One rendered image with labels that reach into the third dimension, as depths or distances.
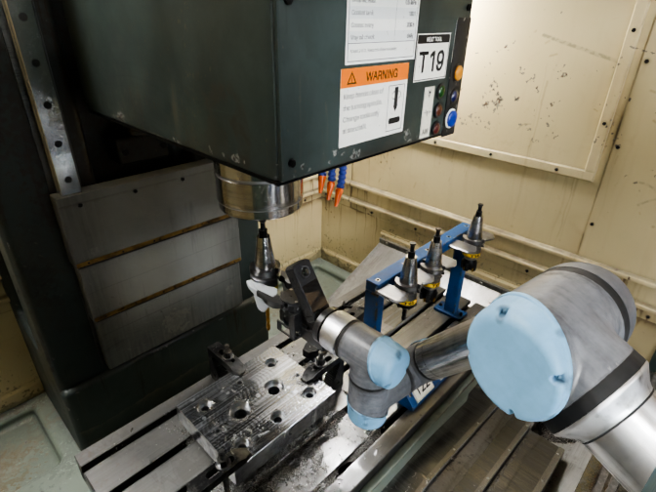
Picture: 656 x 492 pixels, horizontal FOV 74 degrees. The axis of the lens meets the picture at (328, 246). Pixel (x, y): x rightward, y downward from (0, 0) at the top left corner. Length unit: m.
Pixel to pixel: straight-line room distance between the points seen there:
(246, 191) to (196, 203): 0.54
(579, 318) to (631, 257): 1.12
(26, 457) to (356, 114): 1.44
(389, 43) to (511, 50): 0.94
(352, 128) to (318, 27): 0.15
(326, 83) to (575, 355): 0.42
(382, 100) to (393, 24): 0.10
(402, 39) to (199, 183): 0.74
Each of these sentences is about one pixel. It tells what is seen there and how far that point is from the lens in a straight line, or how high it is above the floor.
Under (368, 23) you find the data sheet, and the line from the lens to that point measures 0.65.
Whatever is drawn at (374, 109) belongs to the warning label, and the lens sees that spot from 0.68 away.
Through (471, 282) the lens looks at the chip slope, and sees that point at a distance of 1.83.
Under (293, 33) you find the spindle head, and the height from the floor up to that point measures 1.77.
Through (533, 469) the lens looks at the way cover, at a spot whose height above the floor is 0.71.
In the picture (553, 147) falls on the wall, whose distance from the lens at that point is 1.57.
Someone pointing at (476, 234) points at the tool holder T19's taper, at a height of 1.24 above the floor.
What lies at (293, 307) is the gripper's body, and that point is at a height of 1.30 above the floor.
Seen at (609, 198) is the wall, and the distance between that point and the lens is 1.56.
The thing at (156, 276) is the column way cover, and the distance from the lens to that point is 1.30.
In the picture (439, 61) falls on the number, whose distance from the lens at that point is 0.81.
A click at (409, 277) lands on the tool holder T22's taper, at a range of 1.04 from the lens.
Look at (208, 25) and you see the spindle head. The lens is 0.64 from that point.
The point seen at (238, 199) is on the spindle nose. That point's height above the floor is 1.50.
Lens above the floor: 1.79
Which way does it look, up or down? 28 degrees down
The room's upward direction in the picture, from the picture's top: 1 degrees clockwise
